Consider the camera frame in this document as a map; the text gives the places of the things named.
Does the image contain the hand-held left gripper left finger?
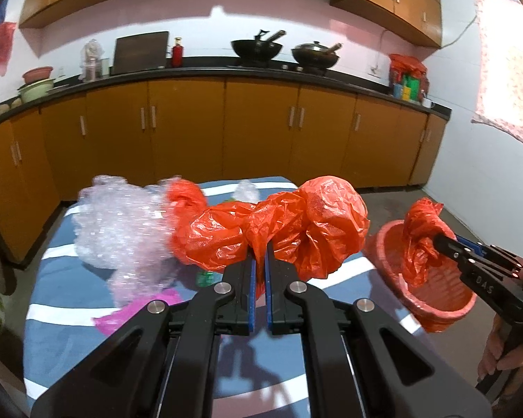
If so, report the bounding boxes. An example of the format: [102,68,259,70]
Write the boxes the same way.
[30,248,258,418]

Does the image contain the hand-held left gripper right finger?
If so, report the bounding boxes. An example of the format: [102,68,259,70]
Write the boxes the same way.
[265,244,493,418]

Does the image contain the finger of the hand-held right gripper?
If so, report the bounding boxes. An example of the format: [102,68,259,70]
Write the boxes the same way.
[433,234,506,277]
[457,235,523,268]

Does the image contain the small red plastic bag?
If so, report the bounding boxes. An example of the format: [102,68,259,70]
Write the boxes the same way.
[402,197,457,289]

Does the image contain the red plastic basket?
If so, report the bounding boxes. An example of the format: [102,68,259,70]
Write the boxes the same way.
[365,219,479,334]

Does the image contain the green plastic bag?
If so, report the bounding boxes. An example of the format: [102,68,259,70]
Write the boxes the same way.
[195,270,219,289]

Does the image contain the large red plastic bag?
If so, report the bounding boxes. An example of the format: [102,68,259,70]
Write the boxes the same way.
[185,176,371,281]

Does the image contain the small bubble wrap piece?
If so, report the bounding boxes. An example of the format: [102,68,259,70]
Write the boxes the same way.
[234,180,261,204]

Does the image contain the pink plastic bag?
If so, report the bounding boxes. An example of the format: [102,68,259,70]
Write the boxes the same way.
[93,287,182,337]

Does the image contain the large bubble wrap sheet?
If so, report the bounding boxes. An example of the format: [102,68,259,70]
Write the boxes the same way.
[72,174,188,308]

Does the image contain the person's right hand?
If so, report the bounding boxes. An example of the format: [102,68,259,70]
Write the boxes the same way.
[477,313,523,405]

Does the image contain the green boxes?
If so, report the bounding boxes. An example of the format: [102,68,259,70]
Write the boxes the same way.
[393,74,422,103]

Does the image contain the wooden lower kitchen cabinets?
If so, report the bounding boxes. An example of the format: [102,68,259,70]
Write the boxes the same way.
[0,67,452,267]

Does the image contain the floral curtain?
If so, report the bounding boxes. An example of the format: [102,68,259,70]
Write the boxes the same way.
[470,0,523,156]

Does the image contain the red bag on countertop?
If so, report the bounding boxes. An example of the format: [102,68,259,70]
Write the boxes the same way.
[388,53,429,80]

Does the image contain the blue striped table cloth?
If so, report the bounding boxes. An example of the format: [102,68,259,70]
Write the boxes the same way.
[23,176,421,411]

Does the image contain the gas stove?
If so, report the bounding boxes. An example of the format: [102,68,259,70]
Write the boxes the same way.
[232,59,341,76]

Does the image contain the black wok with lid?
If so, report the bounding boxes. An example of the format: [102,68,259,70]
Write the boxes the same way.
[290,41,343,71]

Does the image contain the black wok with spatula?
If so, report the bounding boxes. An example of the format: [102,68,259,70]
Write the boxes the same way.
[230,29,287,69]

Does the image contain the red bottle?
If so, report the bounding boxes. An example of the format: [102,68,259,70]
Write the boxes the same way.
[171,37,185,69]

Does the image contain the black board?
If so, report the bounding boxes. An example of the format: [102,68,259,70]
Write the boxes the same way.
[111,31,170,76]

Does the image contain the jar with plastic cover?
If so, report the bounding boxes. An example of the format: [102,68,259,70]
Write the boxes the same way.
[80,39,104,82]

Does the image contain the red basin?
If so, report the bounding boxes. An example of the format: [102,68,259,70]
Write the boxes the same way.
[22,66,54,85]

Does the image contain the red hanging plastic bag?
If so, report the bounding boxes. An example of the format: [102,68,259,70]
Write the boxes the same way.
[0,21,17,77]

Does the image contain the wall cable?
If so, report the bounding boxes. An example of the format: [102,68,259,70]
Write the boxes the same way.
[440,12,480,48]

